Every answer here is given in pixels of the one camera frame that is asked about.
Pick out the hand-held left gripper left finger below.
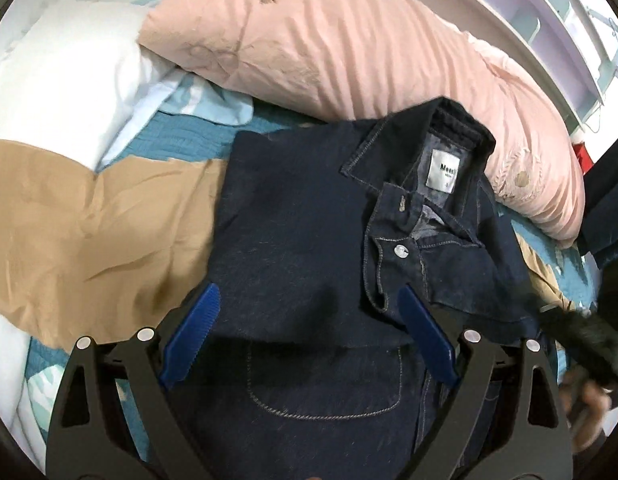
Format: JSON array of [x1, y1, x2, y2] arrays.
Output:
[[45, 284, 221, 480]]

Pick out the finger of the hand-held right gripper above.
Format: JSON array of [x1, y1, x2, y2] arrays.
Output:
[[536, 307, 618, 391]]

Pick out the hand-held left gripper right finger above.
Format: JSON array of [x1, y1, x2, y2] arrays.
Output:
[[396, 284, 574, 480]]

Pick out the tan button jacket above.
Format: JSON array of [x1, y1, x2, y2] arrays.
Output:
[[0, 137, 575, 351]]

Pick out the dark blue denim shirt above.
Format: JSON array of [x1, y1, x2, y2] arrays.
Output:
[[164, 97, 545, 480]]

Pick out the person's right hand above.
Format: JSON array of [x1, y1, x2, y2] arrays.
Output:
[[559, 367, 615, 456]]

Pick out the small red object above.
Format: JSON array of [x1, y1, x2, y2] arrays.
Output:
[[572, 142, 596, 177]]

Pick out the teal quilted bed mat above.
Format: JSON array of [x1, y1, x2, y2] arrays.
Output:
[[24, 80, 605, 461]]

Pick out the light blue striped pillow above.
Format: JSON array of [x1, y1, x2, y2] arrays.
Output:
[[96, 67, 255, 171]]

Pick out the white pillow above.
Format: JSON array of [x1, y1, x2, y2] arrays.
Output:
[[0, 0, 175, 171]]

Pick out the pink quilt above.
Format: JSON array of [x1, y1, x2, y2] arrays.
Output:
[[137, 0, 586, 248]]

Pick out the lilac wall shelf unit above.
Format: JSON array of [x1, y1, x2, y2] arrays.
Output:
[[419, 0, 618, 136]]

